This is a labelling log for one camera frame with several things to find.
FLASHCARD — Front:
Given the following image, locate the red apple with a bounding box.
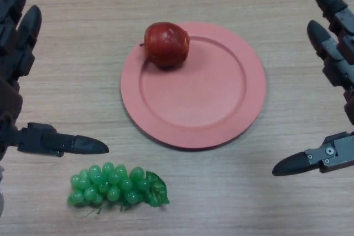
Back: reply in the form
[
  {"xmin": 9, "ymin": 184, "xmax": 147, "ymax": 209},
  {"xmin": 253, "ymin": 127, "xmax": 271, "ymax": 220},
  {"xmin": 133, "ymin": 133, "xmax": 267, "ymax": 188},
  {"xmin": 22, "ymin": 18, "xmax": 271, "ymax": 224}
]
[{"xmin": 139, "ymin": 22, "xmax": 190, "ymax": 70}]

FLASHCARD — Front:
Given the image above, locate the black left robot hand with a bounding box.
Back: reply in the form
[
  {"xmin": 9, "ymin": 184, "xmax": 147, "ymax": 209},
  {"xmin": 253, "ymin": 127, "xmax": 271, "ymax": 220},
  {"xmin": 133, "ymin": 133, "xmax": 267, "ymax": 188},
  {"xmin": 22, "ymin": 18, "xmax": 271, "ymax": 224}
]
[{"xmin": 0, "ymin": 0, "xmax": 110, "ymax": 162}]

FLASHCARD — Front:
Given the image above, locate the green grape bunch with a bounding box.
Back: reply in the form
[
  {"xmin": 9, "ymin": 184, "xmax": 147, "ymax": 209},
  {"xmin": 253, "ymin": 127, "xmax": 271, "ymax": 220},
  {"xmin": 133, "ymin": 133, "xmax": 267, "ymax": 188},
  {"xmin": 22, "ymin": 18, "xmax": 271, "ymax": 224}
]
[{"xmin": 67, "ymin": 161, "xmax": 170, "ymax": 216}]

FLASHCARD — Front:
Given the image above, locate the pink round plate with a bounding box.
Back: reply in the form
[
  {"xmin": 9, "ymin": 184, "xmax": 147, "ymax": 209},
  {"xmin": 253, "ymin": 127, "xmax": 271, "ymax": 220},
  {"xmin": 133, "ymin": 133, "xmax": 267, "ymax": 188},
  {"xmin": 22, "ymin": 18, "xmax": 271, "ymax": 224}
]
[{"xmin": 121, "ymin": 21, "xmax": 268, "ymax": 151}]

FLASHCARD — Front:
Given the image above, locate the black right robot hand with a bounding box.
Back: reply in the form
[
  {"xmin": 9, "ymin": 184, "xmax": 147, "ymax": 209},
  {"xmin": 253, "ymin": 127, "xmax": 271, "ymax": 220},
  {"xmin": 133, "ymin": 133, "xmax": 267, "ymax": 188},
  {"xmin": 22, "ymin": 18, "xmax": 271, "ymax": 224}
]
[{"xmin": 272, "ymin": 0, "xmax": 354, "ymax": 177}]

